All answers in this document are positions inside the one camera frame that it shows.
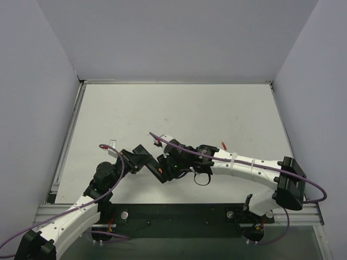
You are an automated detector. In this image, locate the black remote control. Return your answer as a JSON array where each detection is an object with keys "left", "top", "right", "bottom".
[{"left": 132, "top": 145, "right": 168, "bottom": 184}]

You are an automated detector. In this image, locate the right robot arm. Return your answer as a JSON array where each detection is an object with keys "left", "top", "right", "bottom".
[{"left": 154, "top": 135, "right": 306, "bottom": 216}]

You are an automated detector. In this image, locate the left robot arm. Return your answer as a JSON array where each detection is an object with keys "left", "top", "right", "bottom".
[{"left": 14, "top": 149, "right": 153, "bottom": 259}]

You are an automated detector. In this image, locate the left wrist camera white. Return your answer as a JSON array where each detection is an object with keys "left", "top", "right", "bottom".
[{"left": 107, "top": 139, "right": 118, "bottom": 158}]

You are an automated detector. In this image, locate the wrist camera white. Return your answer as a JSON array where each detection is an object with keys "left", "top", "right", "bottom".
[
  {"left": 107, "top": 139, "right": 118, "bottom": 158},
  {"left": 154, "top": 134, "right": 174, "bottom": 153}
]

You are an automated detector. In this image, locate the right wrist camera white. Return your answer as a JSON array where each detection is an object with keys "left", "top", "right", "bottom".
[{"left": 154, "top": 134, "right": 174, "bottom": 153}]

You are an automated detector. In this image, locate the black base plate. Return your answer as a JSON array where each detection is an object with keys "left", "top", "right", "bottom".
[{"left": 91, "top": 203, "right": 274, "bottom": 242}]

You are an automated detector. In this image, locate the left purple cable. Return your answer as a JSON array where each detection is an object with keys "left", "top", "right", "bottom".
[{"left": 0, "top": 143, "right": 131, "bottom": 258}]

